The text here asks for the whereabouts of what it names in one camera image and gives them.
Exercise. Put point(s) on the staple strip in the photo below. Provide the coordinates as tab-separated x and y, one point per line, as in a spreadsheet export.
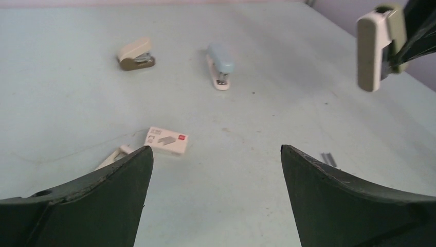
328	159

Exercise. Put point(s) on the light blue stapler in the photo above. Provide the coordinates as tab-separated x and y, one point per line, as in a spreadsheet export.
221	64

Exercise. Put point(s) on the grey white stapler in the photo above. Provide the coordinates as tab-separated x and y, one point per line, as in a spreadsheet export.
381	34

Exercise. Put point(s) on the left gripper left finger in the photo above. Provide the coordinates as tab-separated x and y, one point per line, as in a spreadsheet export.
102	208

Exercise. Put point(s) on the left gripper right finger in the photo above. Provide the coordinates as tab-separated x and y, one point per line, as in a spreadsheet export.
334	208

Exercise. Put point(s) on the white staple box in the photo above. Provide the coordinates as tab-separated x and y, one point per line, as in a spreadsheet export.
166	141

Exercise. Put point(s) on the white stapler at left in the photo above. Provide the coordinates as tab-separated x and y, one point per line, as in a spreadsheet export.
120	151

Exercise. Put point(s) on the beige brown mini stapler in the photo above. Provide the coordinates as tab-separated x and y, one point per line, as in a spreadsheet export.
136	55

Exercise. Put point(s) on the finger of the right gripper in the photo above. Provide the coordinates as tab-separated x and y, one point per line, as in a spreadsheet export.
420	27

